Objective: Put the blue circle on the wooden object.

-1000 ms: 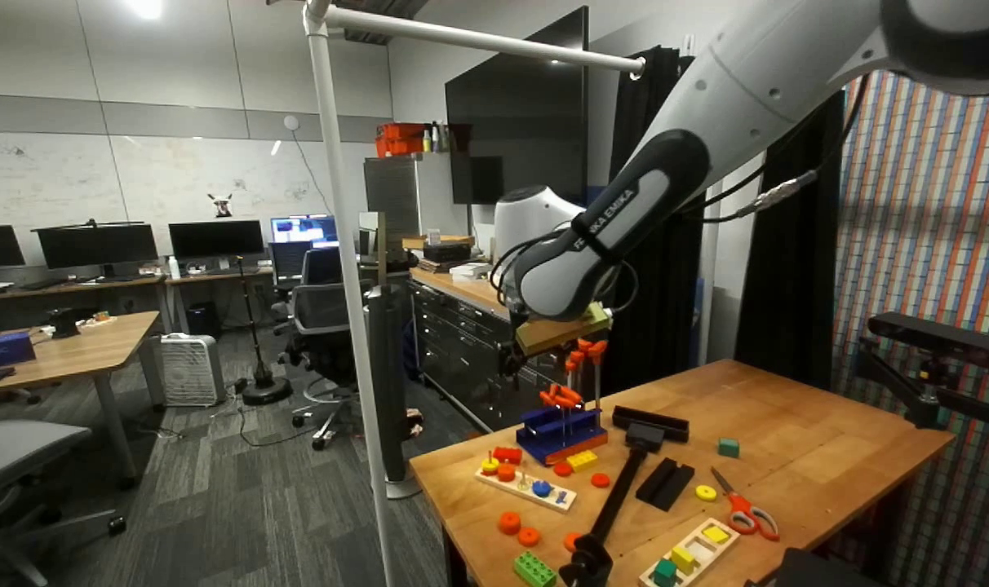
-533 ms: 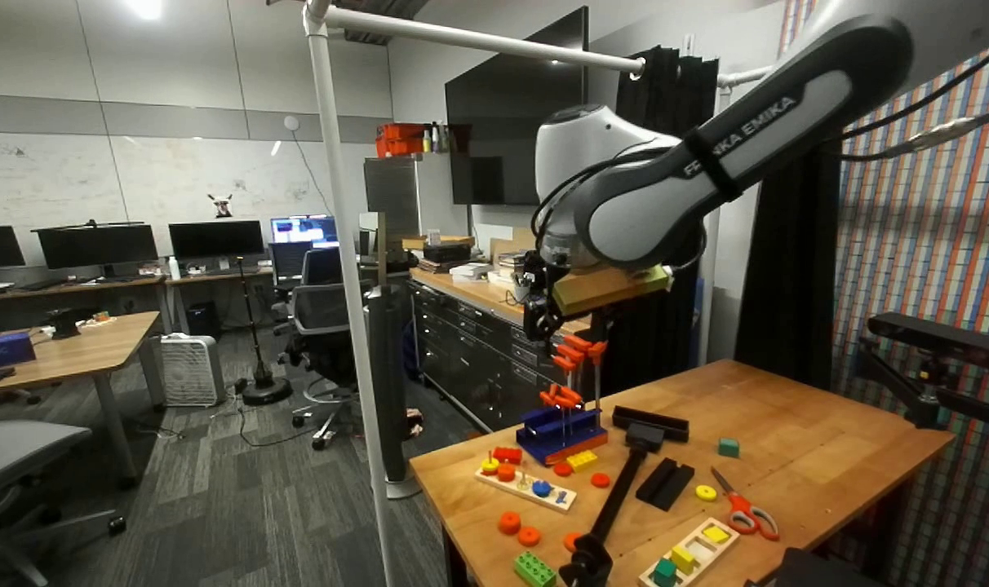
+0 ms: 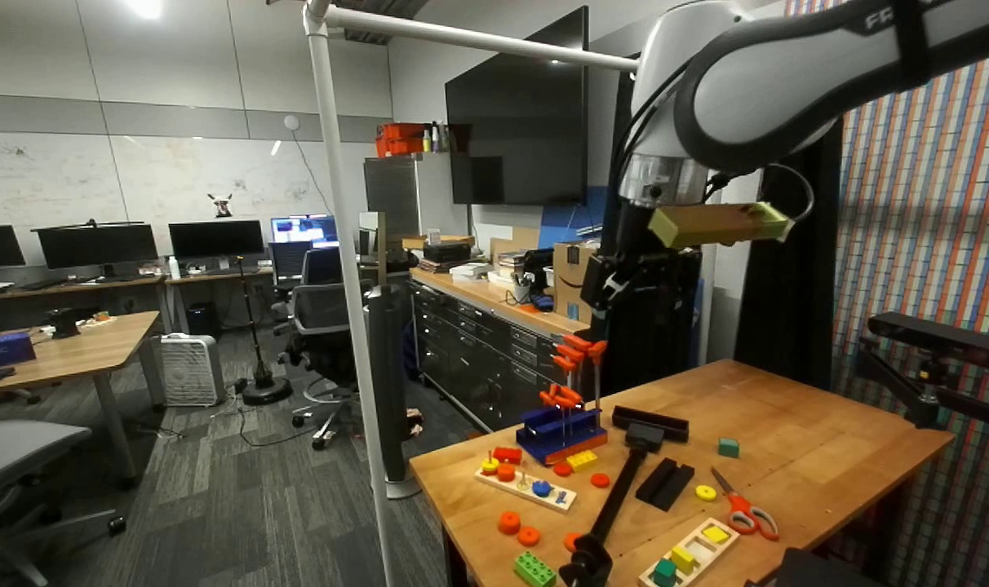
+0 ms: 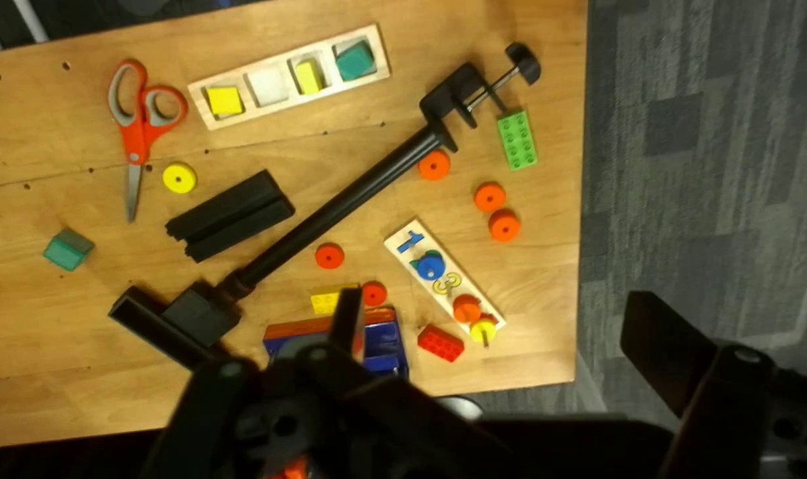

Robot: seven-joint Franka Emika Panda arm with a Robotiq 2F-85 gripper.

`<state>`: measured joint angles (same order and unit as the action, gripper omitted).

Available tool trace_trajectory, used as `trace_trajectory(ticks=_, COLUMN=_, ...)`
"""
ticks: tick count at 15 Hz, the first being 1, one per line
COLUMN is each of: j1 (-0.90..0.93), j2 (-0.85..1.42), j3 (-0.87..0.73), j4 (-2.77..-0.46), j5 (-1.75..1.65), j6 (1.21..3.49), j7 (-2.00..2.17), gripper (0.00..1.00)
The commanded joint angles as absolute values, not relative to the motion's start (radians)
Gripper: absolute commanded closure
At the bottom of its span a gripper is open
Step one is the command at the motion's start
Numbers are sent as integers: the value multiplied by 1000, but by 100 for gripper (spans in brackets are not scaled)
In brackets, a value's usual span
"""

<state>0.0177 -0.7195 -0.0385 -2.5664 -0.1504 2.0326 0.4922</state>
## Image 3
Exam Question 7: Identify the orange storage box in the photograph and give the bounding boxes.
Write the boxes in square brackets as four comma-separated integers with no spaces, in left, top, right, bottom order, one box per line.
[375,122,426,160]

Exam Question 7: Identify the black long-handled tool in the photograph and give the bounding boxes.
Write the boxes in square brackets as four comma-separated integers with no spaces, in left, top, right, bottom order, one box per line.
[555,403,696,587]

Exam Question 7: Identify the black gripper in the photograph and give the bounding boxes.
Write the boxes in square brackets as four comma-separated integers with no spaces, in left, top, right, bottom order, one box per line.
[582,249,682,325]

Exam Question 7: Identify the orange-handled scissors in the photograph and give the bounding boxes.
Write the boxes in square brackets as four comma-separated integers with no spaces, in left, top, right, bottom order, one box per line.
[707,466,783,546]

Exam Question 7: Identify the dark grey column stand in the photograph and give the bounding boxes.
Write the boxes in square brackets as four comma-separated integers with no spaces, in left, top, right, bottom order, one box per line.
[361,240,425,501]

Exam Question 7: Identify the white computer case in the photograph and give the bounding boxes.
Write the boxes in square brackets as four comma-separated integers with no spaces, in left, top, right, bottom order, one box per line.
[155,329,228,414]

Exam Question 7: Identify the black stand with round base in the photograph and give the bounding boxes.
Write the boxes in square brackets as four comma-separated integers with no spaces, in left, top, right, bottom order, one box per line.
[236,253,296,408]

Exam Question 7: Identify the lit computer monitor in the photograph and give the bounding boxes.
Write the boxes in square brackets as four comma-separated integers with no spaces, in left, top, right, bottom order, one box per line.
[267,213,341,249]

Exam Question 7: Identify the black wall television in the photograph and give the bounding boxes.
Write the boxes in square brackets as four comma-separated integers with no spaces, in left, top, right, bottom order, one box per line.
[445,7,594,210]

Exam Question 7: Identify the white horizontal frame pipe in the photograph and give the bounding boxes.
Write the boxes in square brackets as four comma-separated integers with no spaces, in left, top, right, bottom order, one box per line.
[321,0,638,76]

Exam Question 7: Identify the grey office chair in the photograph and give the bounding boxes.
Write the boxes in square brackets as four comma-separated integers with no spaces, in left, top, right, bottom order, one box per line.
[0,419,132,587]

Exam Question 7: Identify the workbench with dark drawers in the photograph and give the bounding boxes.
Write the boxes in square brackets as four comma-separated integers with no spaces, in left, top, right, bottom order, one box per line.
[408,261,597,433]

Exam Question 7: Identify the yellow-green wrist camera box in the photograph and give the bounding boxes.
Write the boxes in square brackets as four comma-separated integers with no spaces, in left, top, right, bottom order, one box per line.
[645,198,795,252]

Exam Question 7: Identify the dark office chair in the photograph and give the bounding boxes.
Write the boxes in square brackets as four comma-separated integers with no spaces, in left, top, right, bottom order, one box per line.
[288,244,382,453]

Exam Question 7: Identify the white vertical frame pole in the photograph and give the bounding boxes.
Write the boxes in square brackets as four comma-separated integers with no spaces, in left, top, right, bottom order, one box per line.
[299,0,402,587]

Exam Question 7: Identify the black camera on mount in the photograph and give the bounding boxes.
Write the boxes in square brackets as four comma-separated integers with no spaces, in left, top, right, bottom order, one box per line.
[852,311,989,433]

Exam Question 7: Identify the wooden shape sorter board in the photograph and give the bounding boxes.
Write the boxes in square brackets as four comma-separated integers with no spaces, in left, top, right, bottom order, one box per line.
[637,516,740,587]

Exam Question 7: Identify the green lego block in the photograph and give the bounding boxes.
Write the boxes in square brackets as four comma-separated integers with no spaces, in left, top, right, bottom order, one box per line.
[511,549,558,587]

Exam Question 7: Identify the grey tall cabinet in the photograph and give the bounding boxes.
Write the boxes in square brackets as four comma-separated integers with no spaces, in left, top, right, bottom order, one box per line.
[361,153,454,252]

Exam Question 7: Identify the blue box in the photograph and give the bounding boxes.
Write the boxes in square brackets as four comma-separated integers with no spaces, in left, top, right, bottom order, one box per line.
[0,329,38,372]

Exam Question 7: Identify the long dark office desk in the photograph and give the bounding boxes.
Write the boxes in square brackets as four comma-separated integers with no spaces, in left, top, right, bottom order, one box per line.
[0,269,280,336]

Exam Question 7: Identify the blue tool rack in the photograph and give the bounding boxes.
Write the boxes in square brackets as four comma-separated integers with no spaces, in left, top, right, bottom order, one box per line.
[511,401,611,466]

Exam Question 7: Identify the black curtain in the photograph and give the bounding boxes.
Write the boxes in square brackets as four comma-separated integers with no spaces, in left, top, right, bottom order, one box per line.
[601,76,705,401]
[734,160,848,391]

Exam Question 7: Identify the black ribbed block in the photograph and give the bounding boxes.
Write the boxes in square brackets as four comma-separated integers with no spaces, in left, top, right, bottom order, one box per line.
[633,455,697,516]

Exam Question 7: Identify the cardboard box on bench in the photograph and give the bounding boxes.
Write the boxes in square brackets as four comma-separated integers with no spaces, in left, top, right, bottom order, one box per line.
[550,238,602,329]

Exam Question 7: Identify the wooden puzzle board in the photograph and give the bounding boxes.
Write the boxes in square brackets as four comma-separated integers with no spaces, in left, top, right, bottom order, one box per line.
[469,451,582,516]

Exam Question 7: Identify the light wooden desk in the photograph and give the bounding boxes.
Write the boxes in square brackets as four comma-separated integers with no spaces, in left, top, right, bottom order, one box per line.
[0,311,165,488]

